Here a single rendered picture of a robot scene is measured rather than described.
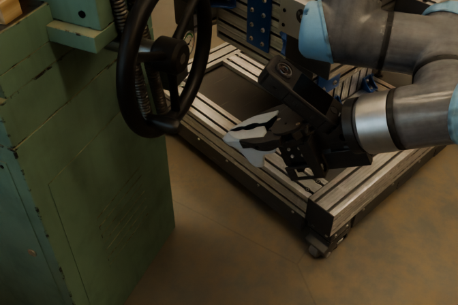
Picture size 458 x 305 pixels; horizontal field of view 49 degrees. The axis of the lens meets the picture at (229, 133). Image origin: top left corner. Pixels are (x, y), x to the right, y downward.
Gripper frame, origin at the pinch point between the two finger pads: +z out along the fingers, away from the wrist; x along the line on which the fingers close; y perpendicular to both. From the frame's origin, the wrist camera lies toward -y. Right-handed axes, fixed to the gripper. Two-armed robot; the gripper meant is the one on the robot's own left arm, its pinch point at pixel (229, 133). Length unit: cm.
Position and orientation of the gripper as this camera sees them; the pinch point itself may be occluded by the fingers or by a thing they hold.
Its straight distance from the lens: 73.6
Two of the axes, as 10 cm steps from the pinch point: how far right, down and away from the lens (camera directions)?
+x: 4.1, -6.0, 6.8
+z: -7.9, 1.4, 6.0
